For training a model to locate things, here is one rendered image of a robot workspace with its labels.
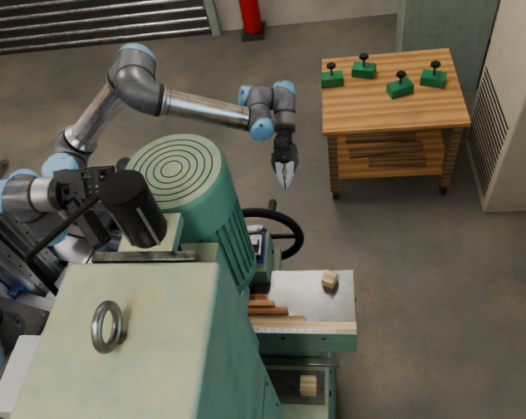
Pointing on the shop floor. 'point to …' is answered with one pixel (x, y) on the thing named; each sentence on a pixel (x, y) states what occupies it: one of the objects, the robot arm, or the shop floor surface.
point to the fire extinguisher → (252, 21)
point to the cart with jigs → (392, 115)
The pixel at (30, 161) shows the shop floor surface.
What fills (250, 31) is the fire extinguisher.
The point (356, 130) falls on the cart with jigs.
